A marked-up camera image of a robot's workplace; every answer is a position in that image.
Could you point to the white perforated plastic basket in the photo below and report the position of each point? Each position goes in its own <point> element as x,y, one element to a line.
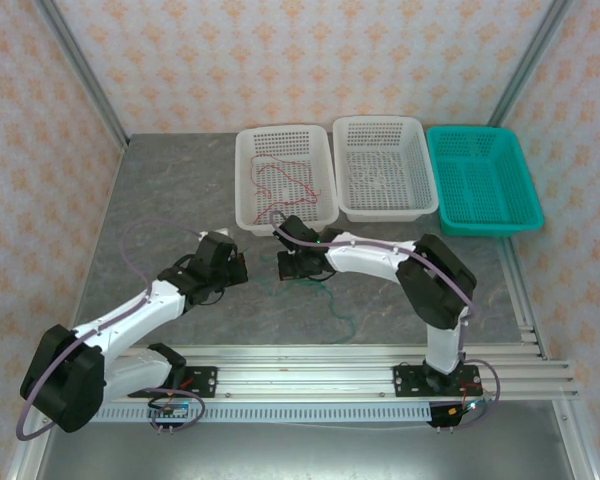
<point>244,180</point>
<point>427,165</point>

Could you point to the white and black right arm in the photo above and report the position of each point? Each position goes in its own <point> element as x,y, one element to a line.
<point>365,255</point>

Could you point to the left controller circuit board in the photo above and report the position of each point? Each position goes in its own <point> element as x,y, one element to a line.
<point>172,410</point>

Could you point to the controller circuit board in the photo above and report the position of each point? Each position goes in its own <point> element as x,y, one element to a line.
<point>455,412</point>
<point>172,410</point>

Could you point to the grey metal bottom panel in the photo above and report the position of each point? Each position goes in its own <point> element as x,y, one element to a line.
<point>305,452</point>

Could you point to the right controller circuit board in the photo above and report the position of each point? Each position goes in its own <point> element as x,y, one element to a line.
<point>455,412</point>

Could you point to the teal perforated plastic basket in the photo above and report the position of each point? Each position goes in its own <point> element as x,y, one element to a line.
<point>530,200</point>

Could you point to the aluminium mounting rail frame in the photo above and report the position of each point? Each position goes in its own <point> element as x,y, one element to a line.
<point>305,367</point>

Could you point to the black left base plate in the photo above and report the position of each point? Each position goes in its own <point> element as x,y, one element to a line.
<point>202,382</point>

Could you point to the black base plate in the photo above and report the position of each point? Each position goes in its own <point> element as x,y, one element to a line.
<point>202,382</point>
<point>407,382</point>

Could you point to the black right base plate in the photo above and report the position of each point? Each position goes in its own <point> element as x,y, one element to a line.
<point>407,382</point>

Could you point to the aluminium corner post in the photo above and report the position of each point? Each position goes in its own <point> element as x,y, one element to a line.
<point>80,65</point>
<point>530,65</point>

